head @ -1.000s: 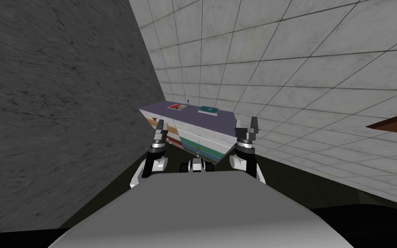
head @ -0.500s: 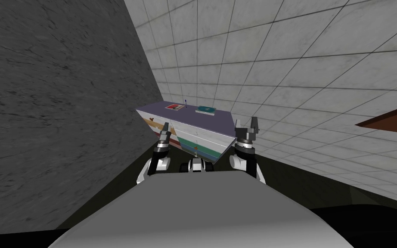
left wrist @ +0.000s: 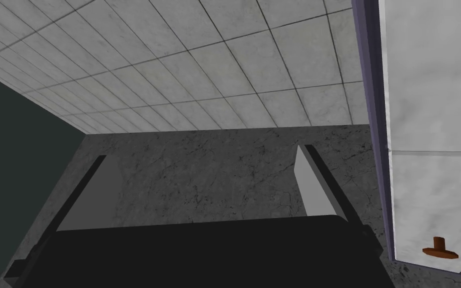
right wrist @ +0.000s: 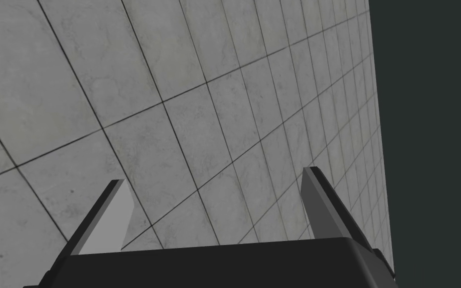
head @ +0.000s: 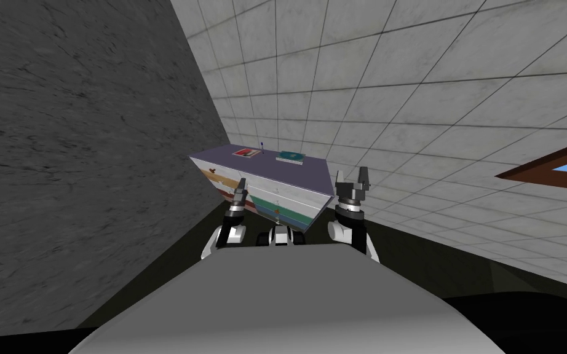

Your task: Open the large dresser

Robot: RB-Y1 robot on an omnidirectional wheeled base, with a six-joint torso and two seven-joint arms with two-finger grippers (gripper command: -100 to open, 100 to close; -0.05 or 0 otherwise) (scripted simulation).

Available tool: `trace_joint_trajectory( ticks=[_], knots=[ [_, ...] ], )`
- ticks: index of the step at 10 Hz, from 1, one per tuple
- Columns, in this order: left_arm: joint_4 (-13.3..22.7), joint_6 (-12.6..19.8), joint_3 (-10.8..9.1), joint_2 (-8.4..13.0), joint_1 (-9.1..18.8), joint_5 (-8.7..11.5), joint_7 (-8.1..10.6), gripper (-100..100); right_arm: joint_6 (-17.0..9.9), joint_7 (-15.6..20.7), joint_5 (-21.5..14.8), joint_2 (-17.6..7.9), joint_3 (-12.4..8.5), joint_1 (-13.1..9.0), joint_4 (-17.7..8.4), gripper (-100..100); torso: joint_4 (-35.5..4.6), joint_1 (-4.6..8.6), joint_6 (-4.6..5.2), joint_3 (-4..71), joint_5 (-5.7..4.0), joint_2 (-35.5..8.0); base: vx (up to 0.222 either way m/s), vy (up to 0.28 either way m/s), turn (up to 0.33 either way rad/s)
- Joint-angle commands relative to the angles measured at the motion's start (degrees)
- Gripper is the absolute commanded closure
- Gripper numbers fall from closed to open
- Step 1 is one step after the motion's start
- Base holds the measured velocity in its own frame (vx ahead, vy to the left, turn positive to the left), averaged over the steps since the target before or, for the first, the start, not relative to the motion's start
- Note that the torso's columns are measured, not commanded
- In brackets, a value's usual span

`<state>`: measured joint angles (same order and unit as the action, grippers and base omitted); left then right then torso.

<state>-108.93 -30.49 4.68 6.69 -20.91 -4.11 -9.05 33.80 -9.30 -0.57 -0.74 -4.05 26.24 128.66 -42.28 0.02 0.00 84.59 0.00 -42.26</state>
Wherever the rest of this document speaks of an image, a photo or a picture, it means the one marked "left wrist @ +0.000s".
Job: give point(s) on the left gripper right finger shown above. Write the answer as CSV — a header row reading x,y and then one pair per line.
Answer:
x,y
314,188

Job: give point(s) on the white marble cupboard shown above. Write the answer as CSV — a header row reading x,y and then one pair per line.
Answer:
x,y
434,120

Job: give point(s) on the brown cupboard knob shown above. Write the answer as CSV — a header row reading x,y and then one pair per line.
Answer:
x,y
439,249

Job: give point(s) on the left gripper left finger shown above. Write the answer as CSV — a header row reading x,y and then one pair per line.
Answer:
x,y
90,200

